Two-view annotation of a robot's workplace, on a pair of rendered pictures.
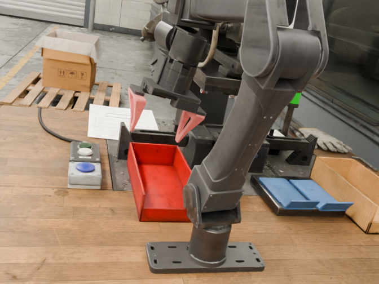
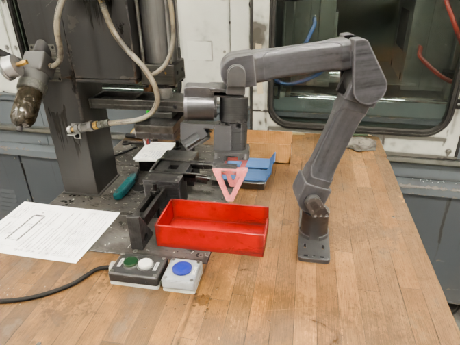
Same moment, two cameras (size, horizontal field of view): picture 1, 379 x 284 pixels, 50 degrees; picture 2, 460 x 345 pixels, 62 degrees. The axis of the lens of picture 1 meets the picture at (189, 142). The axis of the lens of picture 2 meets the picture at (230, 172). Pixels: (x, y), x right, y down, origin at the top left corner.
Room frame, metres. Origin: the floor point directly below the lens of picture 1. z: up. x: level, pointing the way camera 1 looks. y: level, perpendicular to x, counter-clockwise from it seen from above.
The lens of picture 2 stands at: (0.40, 0.69, 1.46)
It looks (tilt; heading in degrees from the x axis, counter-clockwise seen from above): 27 degrees down; 299
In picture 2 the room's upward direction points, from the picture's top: 1 degrees counter-clockwise
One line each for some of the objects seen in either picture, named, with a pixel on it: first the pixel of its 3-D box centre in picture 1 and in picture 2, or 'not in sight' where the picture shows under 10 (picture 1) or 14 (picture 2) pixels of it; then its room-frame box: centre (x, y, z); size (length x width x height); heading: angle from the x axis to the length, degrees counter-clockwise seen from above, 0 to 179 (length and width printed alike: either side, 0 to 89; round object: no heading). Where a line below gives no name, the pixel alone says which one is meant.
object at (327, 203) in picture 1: (319, 191); (251, 159); (0.87, -0.32, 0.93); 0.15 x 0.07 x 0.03; 20
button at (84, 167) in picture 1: (85, 169); (182, 270); (0.78, 0.21, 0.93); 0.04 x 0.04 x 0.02
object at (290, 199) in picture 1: (287, 189); (246, 170); (0.85, -0.24, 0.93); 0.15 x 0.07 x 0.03; 19
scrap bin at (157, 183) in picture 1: (161, 178); (213, 225); (0.80, 0.05, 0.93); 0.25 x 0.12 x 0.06; 17
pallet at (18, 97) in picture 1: (69, 97); not in sight; (3.95, 1.28, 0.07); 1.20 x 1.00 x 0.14; 11
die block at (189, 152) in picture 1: (224, 150); (174, 179); (1.01, -0.10, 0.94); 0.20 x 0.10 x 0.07; 107
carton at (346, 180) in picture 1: (360, 193); (254, 146); (0.91, -0.43, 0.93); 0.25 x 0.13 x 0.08; 17
